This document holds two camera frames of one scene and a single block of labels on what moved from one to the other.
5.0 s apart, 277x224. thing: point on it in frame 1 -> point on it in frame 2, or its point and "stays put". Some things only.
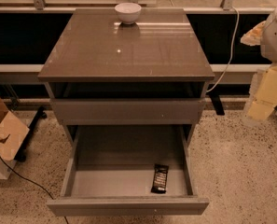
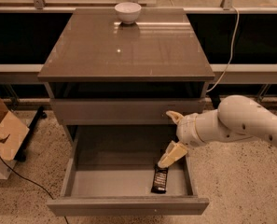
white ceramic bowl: (128, 12) stays put
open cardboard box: (8, 134) stays put
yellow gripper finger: (253, 37) -> (186, 132)
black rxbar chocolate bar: (159, 178) stays put
